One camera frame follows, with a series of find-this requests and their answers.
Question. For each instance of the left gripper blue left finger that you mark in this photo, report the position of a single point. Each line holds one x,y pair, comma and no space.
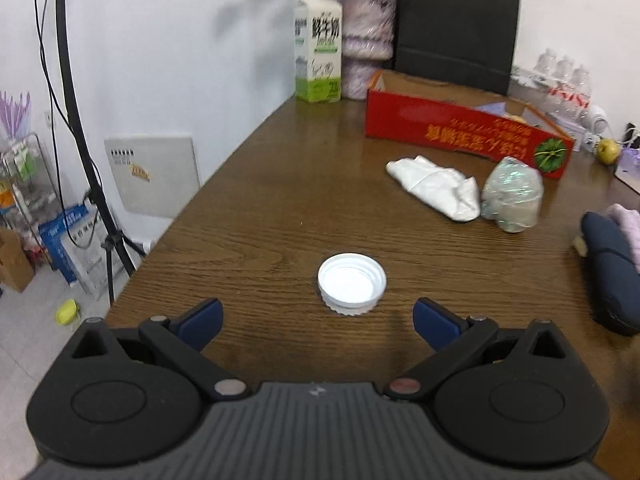
200,325

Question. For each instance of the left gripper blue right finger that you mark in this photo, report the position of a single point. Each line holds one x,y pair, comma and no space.
435,324

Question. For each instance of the white plastic jar lid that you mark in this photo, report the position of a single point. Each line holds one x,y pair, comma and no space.
351,284

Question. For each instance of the white cloth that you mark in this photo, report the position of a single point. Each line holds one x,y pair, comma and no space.
446,190

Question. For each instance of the iridescent plastic cup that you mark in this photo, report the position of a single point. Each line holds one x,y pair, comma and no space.
512,196

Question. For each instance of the navy blue pouch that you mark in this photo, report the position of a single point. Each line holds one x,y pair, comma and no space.
610,274

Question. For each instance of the lilac fluffy towel roll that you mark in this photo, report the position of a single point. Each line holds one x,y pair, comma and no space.
629,223

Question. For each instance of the yellow white plush hamster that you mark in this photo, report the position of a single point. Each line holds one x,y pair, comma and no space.
515,118

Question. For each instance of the purple knit cloth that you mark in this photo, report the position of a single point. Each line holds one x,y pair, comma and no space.
494,108

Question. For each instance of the black light stand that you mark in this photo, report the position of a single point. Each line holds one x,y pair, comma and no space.
115,240

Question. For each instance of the yellow green floor object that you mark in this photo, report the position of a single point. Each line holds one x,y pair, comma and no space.
67,312

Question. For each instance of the blue white package on floor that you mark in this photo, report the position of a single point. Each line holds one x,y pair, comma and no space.
74,241

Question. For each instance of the red cardboard pumpkin box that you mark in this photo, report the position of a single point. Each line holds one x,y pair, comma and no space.
432,113

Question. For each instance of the yellow green apple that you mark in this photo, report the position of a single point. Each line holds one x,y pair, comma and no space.
607,152

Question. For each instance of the purple white gift bag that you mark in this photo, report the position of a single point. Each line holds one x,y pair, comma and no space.
628,168

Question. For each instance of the white small desk fan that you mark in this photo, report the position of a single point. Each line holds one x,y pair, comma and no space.
595,122

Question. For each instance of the middle clear water bottle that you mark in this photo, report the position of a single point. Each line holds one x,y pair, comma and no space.
562,74

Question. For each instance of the clear water bottle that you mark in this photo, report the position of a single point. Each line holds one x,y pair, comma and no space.
580,97
562,74
544,68

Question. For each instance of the right clear water bottle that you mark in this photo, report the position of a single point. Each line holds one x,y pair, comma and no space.
580,97

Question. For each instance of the left clear water bottle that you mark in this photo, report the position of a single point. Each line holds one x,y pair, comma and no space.
544,68

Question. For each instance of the black paper shopping bag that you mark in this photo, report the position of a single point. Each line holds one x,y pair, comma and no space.
466,42

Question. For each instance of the pink marbled vase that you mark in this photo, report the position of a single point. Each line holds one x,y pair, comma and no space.
368,34

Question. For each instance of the white green milk carton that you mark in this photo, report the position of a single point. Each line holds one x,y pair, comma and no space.
318,40

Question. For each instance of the white board against wall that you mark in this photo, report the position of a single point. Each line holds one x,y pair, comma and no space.
155,175

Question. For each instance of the wire storage rack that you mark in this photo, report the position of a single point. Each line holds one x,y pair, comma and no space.
28,196

